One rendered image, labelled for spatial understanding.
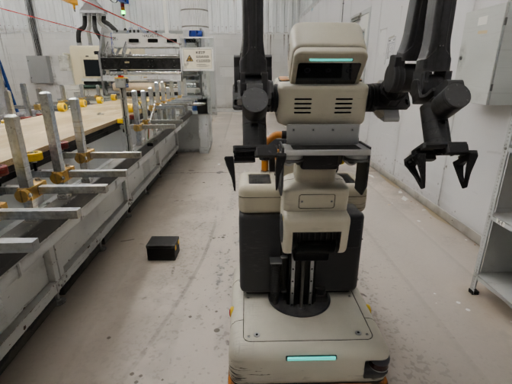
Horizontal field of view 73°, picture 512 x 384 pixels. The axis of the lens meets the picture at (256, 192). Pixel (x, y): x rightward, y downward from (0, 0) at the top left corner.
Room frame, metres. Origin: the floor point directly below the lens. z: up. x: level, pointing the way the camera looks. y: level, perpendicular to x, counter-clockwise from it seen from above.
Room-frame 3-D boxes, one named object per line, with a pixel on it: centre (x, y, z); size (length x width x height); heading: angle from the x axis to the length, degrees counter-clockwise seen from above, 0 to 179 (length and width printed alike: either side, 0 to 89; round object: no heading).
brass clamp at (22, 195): (1.28, 0.88, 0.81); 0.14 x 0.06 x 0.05; 2
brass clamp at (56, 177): (1.53, 0.89, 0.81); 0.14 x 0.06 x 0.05; 2
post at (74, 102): (1.76, 0.90, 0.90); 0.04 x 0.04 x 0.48; 2
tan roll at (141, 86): (5.59, 1.59, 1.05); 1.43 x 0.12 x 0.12; 92
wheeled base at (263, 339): (1.34, -0.20, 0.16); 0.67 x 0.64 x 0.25; 2
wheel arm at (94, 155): (1.80, 0.83, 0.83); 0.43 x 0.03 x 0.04; 92
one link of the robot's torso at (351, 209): (1.18, -0.26, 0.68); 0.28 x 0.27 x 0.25; 92
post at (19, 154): (1.26, 0.88, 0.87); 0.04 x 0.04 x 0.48; 2
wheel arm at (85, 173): (1.55, 0.82, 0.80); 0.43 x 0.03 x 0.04; 92
